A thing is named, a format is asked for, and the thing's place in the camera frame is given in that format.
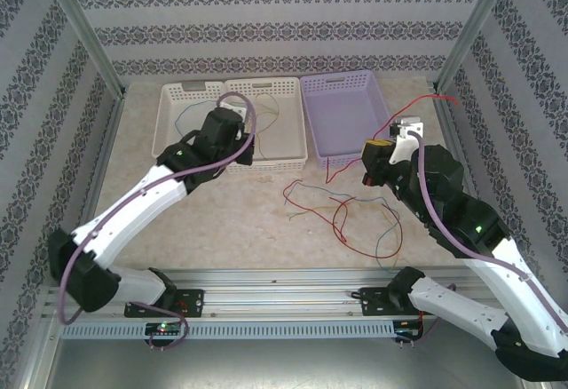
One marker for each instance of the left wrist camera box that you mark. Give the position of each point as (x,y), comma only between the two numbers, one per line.
(231,107)

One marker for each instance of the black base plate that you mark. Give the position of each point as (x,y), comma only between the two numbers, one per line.
(195,302)
(370,302)

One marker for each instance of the grey metal panel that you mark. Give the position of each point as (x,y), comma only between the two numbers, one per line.
(284,367)

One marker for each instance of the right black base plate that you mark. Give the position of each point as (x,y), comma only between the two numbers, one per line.
(370,302)

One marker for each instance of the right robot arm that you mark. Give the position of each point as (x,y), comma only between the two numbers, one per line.
(452,309)

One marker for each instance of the aluminium frame post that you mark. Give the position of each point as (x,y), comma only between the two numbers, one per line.
(479,20)
(80,25)

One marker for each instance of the left small circuit board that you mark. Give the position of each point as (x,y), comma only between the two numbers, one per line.
(162,328)

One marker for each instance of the aluminium side rail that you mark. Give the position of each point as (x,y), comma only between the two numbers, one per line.
(448,113)
(105,153)

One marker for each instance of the purple plastic basket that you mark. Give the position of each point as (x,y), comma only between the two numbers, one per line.
(341,113)

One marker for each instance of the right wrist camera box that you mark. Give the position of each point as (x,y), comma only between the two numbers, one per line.
(401,149)

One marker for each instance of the small circuit board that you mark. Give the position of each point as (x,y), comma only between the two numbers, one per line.
(162,328)
(406,330)

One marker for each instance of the large white plastic basket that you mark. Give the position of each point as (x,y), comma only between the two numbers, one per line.
(284,140)

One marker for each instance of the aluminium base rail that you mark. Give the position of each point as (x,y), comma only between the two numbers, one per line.
(275,296)

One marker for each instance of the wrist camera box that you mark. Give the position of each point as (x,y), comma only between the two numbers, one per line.
(231,107)
(401,149)

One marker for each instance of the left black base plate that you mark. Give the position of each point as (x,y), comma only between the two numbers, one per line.
(195,302)

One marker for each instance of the small white plastic basket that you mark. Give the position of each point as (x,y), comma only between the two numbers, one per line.
(186,96)

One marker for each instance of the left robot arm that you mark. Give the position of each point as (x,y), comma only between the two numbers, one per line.
(133,202)

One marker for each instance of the right small circuit board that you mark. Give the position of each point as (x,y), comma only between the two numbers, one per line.
(406,330)

